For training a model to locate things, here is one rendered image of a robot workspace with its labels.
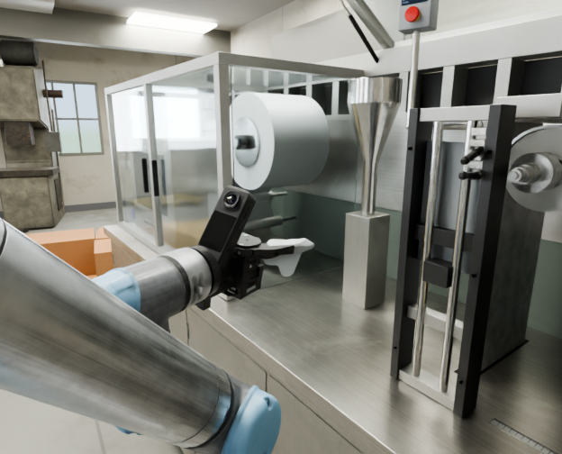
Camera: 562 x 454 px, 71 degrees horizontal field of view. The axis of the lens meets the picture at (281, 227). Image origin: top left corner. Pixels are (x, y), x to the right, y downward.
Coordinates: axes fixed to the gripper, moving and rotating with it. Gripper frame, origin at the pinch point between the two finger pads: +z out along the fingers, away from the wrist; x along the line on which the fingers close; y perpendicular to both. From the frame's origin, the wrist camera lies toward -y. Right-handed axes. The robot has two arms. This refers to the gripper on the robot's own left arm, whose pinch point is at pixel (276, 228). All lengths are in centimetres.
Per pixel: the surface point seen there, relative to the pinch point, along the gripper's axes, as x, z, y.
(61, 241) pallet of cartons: -278, 116, 114
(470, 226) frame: 28.1, 17.2, -4.4
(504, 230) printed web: 33.1, 31.5, -2.0
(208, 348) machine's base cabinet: -37, 27, 56
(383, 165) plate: -7, 77, -4
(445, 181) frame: 22.0, 19.2, -10.8
